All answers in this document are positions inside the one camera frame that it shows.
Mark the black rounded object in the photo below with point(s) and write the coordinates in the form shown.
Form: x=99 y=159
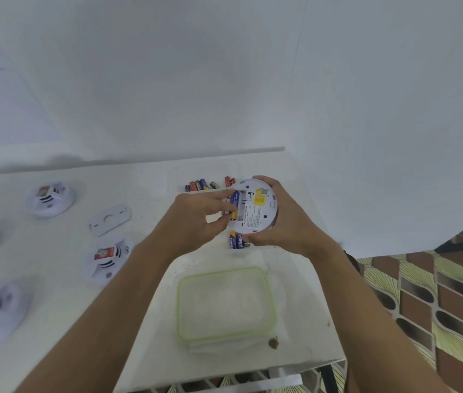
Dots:
x=356 y=266

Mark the person's right forearm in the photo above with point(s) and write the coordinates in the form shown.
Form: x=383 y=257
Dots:
x=374 y=323

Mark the white detector mounting plate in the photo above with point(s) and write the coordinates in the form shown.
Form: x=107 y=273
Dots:
x=120 y=218

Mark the clear battery container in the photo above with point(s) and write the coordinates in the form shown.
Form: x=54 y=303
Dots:
x=176 y=171

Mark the person's left hand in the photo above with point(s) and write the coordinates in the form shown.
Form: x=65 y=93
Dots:
x=186 y=225

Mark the white metal table frame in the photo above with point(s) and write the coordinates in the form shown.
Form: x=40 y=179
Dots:
x=256 y=380

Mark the black metal leg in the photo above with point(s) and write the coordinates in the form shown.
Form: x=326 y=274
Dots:
x=327 y=380

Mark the person's left forearm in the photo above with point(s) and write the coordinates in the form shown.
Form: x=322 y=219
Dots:
x=100 y=323

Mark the large green-rimmed clear lid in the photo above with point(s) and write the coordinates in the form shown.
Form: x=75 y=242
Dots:
x=225 y=302

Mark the person's right hand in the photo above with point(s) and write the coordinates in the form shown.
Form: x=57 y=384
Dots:
x=293 y=229

